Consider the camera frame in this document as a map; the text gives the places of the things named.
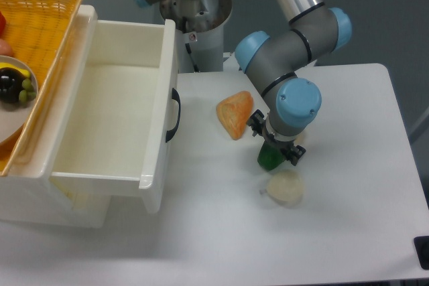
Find orange triangular bread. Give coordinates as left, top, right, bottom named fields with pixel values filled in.
left=216, top=91, right=253, bottom=140

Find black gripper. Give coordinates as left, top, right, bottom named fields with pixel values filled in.
left=246, top=109, right=306, bottom=165

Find white metal bracket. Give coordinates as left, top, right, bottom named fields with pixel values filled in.
left=223, top=52, right=243, bottom=73

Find green grapes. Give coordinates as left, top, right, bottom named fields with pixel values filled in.
left=18, top=78, right=36, bottom=104

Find white pear with stem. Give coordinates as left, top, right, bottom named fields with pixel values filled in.
left=259, top=169, right=305, bottom=208

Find white drawer cabinet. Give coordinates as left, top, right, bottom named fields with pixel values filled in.
left=1, top=5, right=111, bottom=228

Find black drawer handle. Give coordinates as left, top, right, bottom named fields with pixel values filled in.
left=166, top=88, right=182, bottom=143

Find yellow bell pepper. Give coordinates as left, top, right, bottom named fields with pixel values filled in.
left=295, top=132, right=306, bottom=145

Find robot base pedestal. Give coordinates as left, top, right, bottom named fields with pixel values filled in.
left=160, top=0, right=233, bottom=73

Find pink peach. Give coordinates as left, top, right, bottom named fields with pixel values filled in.
left=0, top=39, right=14, bottom=57

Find black corner object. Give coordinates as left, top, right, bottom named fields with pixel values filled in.
left=414, top=236, right=429, bottom=270

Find yellow fruit slice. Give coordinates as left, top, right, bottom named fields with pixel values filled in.
left=0, top=62, right=31, bottom=78

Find dark purple mangosteen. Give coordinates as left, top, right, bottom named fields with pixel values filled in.
left=0, top=67, right=26, bottom=104

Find white plastic drawer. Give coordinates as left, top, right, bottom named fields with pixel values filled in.
left=52, top=20, right=178, bottom=214

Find yellow woven basket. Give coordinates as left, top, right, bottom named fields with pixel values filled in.
left=1, top=0, right=82, bottom=176

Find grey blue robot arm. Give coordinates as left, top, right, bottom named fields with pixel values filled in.
left=135, top=0, right=352, bottom=170

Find white plate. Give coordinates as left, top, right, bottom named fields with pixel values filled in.
left=1, top=56, right=38, bottom=144

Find red tomato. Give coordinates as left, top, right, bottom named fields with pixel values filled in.
left=0, top=12, right=7, bottom=35

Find black cable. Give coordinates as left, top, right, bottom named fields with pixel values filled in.
left=182, top=17, right=201, bottom=73

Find green bell pepper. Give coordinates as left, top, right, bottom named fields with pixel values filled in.
left=257, top=142, right=285, bottom=171

